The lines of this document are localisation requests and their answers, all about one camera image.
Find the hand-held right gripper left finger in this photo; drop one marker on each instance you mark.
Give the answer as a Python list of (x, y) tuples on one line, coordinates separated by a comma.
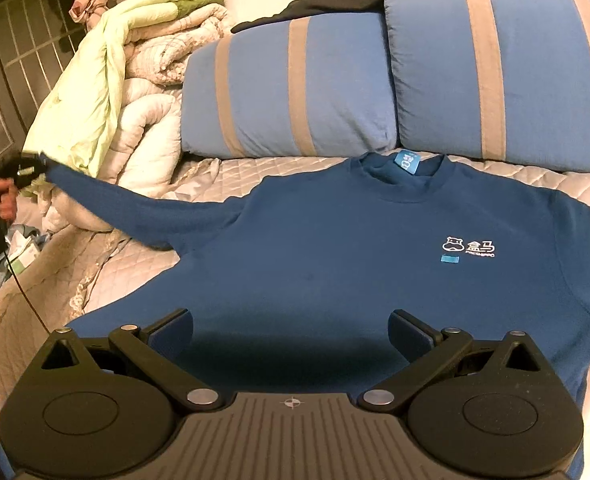
[(175, 331)]

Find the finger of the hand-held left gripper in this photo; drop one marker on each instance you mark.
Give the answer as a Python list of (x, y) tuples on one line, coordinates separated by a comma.
[(34, 169)]

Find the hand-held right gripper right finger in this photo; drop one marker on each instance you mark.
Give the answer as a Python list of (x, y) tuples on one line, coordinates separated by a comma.
[(409, 330)]

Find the blue sweatshirt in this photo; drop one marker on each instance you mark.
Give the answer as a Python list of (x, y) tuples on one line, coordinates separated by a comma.
[(325, 240)]

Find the light green quilt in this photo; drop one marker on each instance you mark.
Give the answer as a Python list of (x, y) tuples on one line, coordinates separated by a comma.
[(82, 105)]

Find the white and green packets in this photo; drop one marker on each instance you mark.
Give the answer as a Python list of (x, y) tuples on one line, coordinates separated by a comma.
[(22, 252)]

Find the pile of folded quilts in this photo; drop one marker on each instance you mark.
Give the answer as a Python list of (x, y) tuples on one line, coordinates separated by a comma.
[(150, 125)]

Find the dark window with grille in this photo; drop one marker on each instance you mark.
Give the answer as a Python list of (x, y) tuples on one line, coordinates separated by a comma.
[(20, 40)]

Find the blue pillow with grey stripes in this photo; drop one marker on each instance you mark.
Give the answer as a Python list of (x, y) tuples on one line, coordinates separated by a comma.
[(525, 75), (265, 90)]

